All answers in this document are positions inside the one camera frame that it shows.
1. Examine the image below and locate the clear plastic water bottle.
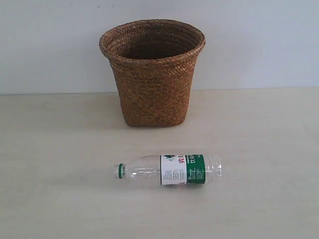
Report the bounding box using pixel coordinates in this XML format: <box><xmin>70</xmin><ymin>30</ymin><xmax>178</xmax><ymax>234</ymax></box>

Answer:
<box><xmin>112</xmin><ymin>154</ymin><xmax>222</xmax><ymax>186</ymax></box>

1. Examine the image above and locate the brown woven basket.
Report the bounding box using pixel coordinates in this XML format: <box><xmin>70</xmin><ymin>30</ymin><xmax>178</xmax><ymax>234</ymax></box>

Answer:
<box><xmin>99</xmin><ymin>19</ymin><xmax>205</xmax><ymax>127</ymax></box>

